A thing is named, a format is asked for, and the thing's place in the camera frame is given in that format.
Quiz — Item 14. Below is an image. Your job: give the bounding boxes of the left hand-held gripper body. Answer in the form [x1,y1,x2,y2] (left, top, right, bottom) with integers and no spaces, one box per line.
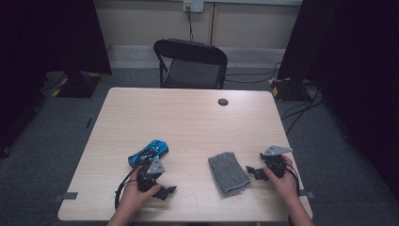
[136,155,167,193]

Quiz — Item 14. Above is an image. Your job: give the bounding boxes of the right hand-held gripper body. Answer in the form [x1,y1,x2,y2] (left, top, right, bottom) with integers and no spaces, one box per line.
[259,145,293,178]

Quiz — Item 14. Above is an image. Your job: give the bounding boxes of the blue toy car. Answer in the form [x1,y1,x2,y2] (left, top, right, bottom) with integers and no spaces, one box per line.
[127,139,169,169]

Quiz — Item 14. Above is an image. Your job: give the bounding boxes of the grey cloth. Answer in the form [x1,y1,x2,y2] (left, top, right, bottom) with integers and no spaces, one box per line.
[208,152,252,195]

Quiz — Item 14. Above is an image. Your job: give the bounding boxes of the person's right hand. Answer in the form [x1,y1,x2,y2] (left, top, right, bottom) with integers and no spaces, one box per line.
[263,154,299,203]

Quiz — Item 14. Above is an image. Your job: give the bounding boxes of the person's left hand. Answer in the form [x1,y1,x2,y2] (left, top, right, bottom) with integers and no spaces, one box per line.
[120,170,163,215]

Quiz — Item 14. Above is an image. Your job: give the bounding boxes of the black yellow-striped stand base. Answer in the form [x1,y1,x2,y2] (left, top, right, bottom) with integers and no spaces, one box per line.
[267,77,312,103]
[52,71,103,99]

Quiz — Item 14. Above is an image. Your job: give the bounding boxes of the black folding chair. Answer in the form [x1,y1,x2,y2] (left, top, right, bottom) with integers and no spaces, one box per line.
[152,38,229,90]

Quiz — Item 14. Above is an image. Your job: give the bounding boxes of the black curtain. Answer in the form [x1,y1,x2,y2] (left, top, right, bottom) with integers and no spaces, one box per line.
[277,0,399,202]
[0,0,113,158]

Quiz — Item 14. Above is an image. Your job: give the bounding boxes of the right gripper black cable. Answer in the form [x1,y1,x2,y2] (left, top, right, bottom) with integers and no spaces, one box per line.
[283,162,301,197]

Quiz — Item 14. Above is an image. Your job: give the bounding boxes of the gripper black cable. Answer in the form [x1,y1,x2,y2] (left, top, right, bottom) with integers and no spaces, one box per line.
[283,162,301,197]
[114,165,143,211]

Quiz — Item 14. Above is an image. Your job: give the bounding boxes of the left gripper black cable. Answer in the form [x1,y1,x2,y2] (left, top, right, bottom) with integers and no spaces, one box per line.
[114,165,143,211]

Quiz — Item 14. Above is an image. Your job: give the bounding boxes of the black floor cables by stand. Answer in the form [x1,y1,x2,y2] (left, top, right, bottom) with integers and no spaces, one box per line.
[280,84,326,136]

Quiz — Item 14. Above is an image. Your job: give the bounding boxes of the black floor cables by wall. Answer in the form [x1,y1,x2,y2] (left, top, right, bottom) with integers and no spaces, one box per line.
[225,61,282,85]

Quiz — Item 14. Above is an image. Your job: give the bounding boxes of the black wall socket cable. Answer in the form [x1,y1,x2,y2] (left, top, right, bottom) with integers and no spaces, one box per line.
[186,6,195,42]

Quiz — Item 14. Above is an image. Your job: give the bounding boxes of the white wall socket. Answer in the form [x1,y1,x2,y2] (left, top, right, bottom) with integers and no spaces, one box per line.
[183,0,205,13]

